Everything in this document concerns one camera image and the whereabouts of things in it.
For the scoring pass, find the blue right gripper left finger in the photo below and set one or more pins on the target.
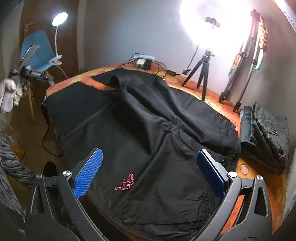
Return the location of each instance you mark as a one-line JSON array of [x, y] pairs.
[[85, 171]]

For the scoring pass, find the bright ring light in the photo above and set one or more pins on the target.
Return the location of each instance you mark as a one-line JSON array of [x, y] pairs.
[[217, 25]]

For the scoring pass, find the tall black tripod stand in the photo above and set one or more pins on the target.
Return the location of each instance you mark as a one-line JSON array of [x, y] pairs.
[[248, 49]]

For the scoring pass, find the folded dark grey pants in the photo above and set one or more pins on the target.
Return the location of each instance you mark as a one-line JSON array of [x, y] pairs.
[[264, 137]]

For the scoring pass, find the black usb hub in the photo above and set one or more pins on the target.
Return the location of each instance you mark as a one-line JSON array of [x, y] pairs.
[[170, 72]]

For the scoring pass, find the white gloved left hand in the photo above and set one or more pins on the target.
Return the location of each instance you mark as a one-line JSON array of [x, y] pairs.
[[12, 90]]

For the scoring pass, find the black power adapter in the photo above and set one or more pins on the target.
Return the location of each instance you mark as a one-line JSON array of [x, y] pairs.
[[147, 65]]

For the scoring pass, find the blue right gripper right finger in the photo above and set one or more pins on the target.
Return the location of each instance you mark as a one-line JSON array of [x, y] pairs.
[[214, 173]]

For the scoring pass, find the white power strip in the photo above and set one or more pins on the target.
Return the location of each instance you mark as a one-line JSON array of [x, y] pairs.
[[142, 56]]

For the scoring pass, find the orange floral bedspread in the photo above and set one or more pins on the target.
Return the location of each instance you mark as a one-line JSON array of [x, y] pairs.
[[246, 168]]

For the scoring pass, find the blue chair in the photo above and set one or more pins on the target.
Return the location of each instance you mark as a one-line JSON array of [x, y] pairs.
[[43, 58]]

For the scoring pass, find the white power adapter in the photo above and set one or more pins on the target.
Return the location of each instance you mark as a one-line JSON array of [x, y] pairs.
[[140, 62]]

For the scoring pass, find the black pants with pink logo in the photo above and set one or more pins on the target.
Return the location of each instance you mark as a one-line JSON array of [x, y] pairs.
[[149, 182]]

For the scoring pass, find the small black tripod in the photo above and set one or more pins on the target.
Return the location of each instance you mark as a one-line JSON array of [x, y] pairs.
[[203, 78]]

